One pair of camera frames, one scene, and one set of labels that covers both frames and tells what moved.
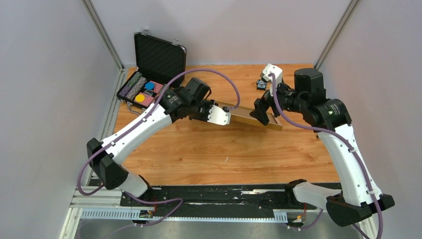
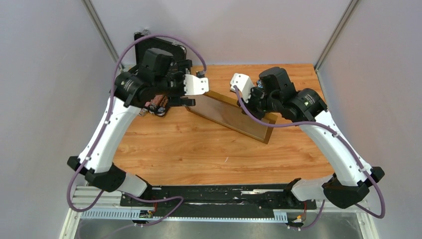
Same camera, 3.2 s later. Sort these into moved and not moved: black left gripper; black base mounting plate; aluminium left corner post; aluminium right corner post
Moved: black left gripper
Not moved: aluminium left corner post; black base mounting plate; aluminium right corner post
